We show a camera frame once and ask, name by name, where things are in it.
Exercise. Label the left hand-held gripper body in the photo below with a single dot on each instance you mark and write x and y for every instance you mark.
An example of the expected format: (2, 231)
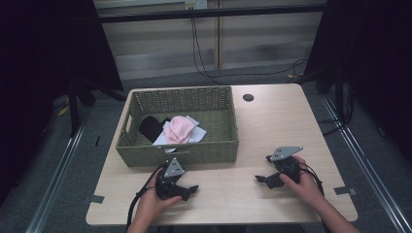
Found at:
(168, 189)

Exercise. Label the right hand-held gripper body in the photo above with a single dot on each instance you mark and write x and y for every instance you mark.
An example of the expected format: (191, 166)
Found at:
(286, 166)

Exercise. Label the person's left hand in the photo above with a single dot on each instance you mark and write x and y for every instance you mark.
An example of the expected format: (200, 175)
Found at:
(152, 202)

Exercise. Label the person's right hand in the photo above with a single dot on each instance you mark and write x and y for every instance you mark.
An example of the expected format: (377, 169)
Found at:
(304, 189)

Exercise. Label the green woven basket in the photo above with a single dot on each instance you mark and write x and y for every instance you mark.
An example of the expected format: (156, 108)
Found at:
(181, 158)

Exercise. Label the white cloth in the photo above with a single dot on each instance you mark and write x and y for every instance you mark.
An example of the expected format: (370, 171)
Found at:
(199, 133)

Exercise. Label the pink cloth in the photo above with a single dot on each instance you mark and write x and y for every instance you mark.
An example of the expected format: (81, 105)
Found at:
(178, 129)

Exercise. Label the grey tape strip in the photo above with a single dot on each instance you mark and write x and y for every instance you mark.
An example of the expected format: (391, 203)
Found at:
(345, 190)
(96, 199)

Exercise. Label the black cloth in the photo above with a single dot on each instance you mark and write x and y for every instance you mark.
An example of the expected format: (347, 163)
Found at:
(151, 126)

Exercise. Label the black metal stand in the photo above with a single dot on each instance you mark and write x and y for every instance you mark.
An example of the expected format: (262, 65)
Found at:
(74, 110)
(339, 100)

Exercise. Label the yellow floor scrap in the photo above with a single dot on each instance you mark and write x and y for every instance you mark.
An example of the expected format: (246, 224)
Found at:
(63, 110)

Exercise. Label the dark curtain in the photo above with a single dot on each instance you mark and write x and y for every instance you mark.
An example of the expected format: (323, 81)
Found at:
(372, 64)
(48, 64)

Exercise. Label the black horizontal bar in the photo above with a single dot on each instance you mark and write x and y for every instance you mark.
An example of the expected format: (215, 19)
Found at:
(210, 13)

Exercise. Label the white power outlet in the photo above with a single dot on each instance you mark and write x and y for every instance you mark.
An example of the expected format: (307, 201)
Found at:
(196, 4)

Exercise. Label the metal floor rail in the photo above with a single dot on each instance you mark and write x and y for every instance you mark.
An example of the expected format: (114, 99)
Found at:
(366, 168)
(55, 181)

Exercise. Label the wooden wall strip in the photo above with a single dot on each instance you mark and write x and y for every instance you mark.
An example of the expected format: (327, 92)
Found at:
(219, 35)

